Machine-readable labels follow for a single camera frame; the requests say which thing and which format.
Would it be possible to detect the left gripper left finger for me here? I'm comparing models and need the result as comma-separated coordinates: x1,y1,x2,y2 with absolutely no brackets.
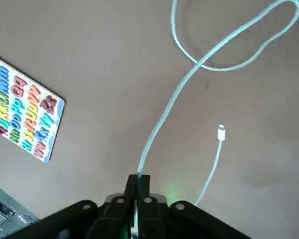
4,175,140,239

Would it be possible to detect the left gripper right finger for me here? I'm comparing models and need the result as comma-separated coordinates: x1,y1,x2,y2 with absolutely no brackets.
139,175,252,239

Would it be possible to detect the white charger cable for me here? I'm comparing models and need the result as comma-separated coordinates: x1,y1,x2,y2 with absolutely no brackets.
137,0,299,207

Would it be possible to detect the colourful alphabet puzzle board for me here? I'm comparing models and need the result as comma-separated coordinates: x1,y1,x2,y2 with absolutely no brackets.
0,52,66,164

